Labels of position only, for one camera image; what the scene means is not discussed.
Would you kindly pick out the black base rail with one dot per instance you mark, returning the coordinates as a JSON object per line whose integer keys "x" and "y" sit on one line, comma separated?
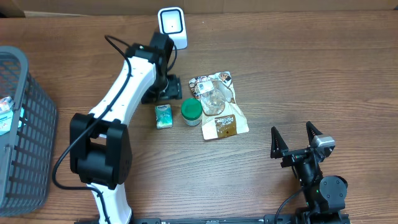
{"x": 266, "y": 219}

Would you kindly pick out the orange Kleenex tissue pack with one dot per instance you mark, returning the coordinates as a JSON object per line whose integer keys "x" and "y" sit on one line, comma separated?
{"x": 6, "y": 105}

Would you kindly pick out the white barcode scanner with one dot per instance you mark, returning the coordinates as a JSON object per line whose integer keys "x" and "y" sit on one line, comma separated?
{"x": 172, "y": 23}

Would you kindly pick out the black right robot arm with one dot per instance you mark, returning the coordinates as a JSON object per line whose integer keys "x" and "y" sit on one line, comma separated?
{"x": 324, "y": 196}

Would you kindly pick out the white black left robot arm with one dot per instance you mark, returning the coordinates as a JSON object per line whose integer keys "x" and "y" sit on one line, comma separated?
{"x": 100, "y": 149}

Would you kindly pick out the teal tissue pack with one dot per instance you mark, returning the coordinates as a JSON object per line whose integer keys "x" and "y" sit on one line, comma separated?
{"x": 163, "y": 115}

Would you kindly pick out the brown white snack pouch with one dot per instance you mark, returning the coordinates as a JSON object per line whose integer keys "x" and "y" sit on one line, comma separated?
{"x": 221, "y": 116}

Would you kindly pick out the grey plastic mesh basket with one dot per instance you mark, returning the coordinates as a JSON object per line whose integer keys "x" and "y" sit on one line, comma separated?
{"x": 28, "y": 135}

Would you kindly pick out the green lid jar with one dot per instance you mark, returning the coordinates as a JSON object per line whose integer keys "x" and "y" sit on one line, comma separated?
{"x": 191, "y": 111}

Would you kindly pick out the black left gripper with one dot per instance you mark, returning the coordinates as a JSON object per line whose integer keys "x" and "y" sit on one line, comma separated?
{"x": 175, "y": 92}

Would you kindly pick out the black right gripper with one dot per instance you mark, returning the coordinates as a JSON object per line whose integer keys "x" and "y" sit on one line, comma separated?
{"x": 280, "y": 149}

